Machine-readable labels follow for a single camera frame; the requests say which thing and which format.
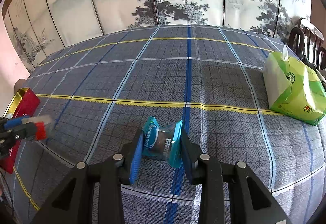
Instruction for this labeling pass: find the green tissue pack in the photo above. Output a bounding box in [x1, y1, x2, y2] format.
[262, 46, 326, 126]

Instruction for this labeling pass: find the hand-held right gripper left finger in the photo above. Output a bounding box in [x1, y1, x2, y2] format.
[31, 132, 143, 224]

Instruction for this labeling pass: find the red tin box gold interior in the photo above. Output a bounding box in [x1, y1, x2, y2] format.
[0, 88, 41, 175]

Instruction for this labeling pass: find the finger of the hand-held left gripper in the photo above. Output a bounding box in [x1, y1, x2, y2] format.
[0, 116, 31, 129]
[0, 123, 37, 142]

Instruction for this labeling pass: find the teal candy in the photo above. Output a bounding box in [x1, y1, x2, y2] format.
[141, 116, 184, 168]

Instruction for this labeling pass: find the dark wooden chair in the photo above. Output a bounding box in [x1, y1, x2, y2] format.
[289, 18, 326, 72]

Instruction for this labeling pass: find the blue plaid tablecloth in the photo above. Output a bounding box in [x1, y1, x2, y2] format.
[0, 24, 326, 224]

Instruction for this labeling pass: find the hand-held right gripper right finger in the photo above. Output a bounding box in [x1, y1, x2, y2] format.
[181, 135, 291, 224]

